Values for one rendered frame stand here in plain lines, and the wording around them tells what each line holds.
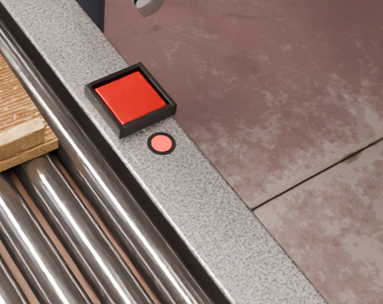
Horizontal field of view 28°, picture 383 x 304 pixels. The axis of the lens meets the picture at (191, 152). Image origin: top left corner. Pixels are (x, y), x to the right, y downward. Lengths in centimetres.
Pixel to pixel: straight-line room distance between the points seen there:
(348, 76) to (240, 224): 154
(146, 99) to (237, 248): 20
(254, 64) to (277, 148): 31
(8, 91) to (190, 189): 23
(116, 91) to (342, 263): 114
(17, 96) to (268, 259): 32
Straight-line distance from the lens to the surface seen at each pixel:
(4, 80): 86
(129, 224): 77
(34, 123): 79
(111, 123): 83
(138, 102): 85
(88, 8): 153
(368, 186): 205
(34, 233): 76
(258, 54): 227
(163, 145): 83
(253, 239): 78
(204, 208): 79
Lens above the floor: 157
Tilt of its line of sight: 52 degrees down
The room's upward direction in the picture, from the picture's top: 12 degrees clockwise
